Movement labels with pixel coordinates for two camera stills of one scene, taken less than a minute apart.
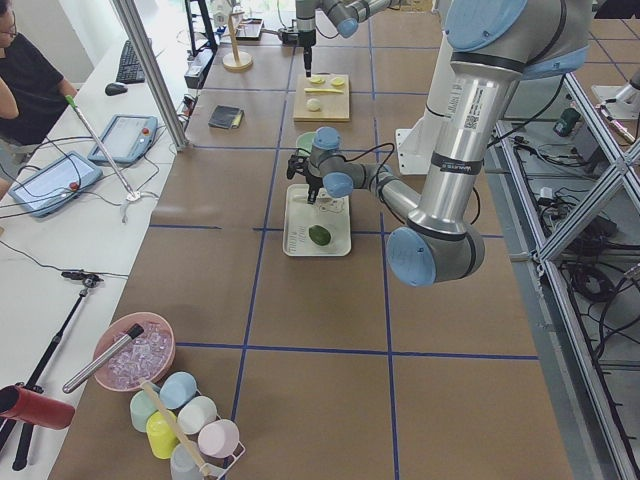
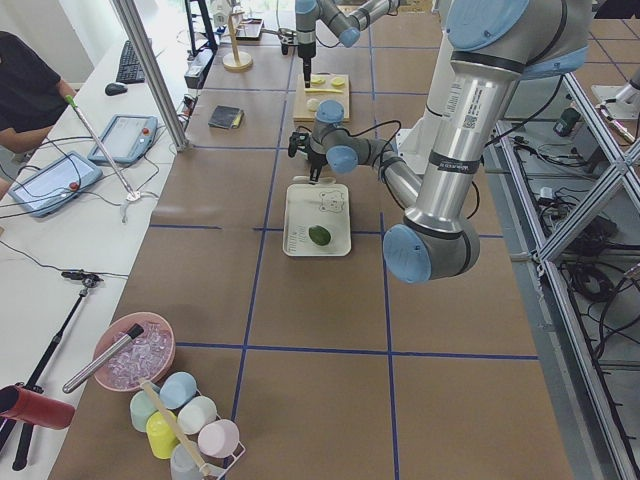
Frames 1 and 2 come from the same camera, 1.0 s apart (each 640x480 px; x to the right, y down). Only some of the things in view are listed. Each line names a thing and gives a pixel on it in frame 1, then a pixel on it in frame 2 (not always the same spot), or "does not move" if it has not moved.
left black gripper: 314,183 to 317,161
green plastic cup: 140,410 does not move
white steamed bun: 314,104 does not move
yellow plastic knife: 323,90 does not move
